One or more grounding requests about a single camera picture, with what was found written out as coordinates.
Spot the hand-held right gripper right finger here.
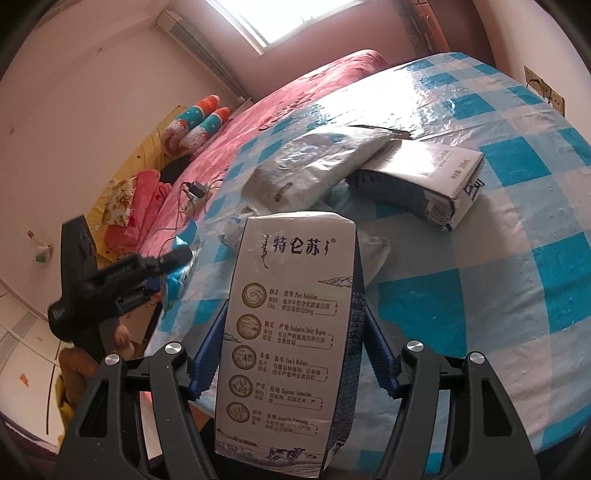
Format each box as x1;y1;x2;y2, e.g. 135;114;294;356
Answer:
362;302;543;480

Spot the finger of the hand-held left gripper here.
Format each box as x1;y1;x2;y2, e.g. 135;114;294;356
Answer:
115;285;158;315
92;244;193;288

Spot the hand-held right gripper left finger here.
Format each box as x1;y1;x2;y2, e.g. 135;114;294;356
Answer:
55;299;232;480

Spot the blue orange tissue packet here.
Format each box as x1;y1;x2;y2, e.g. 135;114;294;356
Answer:
159;220;204;311

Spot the white milk carton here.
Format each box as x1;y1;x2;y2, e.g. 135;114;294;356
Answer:
215;211;368;467
346;138;485;232

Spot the white bread packet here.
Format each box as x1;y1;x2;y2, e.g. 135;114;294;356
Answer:
355;231;393;287
217;212;250;250

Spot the person's left hand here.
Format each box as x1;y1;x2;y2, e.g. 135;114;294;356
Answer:
113;322;136;350

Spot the folded pink blanket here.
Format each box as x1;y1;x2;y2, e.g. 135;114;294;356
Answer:
104;170;171;252

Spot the floral cushion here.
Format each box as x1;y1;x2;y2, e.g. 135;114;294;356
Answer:
105;178;139;227

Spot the white power strip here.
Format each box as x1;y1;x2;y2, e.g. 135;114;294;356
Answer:
185;185;215;209

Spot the crumpled white bread packet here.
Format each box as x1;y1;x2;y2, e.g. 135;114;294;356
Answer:
355;231;393;287

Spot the black cloth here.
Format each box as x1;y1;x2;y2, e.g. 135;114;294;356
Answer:
159;154;195;185

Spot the blue white checked tablecloth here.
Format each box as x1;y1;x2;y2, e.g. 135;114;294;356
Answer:
152;51;591;467

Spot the yellow headboard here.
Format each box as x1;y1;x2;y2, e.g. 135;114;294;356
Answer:
90;104;185;227

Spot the orange teal white pillow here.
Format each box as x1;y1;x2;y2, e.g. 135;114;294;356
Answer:
166;95;221;139
164;107;233;155

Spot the pink bed cover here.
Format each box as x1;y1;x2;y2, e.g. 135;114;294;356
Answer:
104;48;389;259

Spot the flattened grey carton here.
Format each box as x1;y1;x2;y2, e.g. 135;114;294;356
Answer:
242;127;393;213

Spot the window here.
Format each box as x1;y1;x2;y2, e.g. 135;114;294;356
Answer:
203;0;370;49

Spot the brown wooden cabinet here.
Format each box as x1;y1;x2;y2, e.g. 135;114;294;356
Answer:
394;0;451;63

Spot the black cable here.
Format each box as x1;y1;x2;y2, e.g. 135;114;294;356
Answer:
152;178;227;250

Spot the wall socket plate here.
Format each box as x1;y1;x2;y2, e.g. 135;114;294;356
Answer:
524;65;566;116

